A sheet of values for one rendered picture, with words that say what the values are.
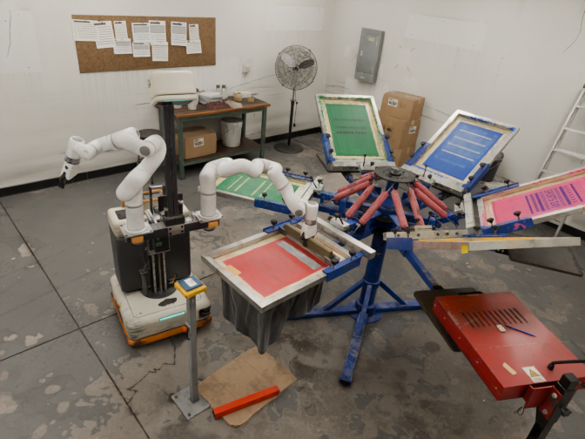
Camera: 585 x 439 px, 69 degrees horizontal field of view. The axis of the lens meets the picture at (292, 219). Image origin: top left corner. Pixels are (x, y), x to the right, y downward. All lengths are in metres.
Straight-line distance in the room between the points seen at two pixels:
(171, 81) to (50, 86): 3.54
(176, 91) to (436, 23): 5.06
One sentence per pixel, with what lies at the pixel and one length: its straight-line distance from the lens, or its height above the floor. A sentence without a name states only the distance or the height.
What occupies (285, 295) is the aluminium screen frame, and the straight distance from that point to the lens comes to 2.33.
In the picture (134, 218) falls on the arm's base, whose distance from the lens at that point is 2.55.
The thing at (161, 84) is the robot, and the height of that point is 1.98.
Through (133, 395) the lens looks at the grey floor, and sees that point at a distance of 3.22.
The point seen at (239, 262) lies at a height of 0.96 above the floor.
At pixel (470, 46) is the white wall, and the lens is 6.54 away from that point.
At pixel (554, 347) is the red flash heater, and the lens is 2.39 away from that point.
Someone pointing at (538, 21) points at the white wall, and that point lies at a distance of 6.23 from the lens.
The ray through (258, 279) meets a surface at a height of 0.96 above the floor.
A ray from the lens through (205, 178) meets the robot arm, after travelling 2.57.
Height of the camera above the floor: 2.47
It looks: 29 degrees down
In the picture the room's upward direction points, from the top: 6 degrees clockwise
